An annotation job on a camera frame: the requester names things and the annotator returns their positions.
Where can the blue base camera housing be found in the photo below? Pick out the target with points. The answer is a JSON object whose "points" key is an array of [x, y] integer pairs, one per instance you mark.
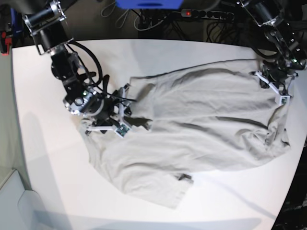
{"points": [[149, 4]]}

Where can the black power strip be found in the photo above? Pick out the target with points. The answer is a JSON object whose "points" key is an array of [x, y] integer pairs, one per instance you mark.
{"points": [[201, 14]]}

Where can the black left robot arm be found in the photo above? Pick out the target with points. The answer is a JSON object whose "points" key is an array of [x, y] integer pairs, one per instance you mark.
{"points": [[290, 56]]}

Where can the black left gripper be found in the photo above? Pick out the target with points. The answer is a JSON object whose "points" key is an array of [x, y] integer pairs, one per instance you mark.
{"points": [[279, 76]]}

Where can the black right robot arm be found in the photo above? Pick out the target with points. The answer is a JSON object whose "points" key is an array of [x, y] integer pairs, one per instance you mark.
{"points": [[76, 67]]}

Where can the red black clamp tool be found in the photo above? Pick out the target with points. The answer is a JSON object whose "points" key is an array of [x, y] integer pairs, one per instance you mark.
{"points": [[5, 42]]}

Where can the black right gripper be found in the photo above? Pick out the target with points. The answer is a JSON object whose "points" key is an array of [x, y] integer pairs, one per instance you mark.
{"points": [[106, 111]]}

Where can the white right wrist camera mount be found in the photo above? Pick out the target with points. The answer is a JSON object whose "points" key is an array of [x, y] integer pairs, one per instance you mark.
{"points": [[121, 129]]}

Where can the beige t-shirt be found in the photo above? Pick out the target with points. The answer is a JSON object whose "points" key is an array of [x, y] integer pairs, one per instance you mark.
{"points": [[204, 118]]}

